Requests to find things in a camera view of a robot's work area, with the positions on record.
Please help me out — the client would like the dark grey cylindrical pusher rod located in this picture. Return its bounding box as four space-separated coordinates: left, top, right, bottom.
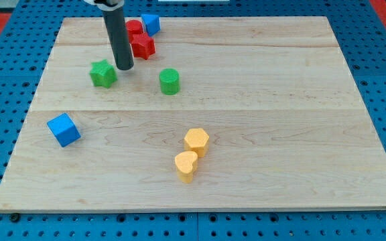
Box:
103 5 134 70

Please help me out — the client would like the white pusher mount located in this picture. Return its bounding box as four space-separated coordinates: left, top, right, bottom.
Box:
84 0 125 8

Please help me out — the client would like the green star block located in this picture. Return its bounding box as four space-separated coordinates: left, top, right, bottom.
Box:
89 59 117 88

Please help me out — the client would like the red star block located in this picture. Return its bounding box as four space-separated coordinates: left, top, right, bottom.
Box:
131 33 155 60

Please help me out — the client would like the blue cube block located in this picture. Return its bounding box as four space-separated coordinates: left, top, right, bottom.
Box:
47 113 81 147

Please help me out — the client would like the red cylinder block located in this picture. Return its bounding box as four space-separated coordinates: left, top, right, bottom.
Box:
125 19 143 43

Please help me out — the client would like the blue triangular prism block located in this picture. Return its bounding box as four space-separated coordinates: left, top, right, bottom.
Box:
141 14 161 37

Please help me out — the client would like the green cylinder block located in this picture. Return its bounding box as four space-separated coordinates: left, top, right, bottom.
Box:
159 68 180 95

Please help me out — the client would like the yellow hexagon block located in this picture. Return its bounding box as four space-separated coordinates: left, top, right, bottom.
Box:
184 128 209 158

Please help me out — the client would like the yellow heart block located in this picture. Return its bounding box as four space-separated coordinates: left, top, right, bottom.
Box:
174 151 198 183

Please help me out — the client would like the light wooden board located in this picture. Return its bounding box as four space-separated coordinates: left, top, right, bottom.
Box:
0 16 386 214

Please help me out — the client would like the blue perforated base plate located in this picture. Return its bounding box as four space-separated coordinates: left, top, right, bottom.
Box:
0 0 386 240

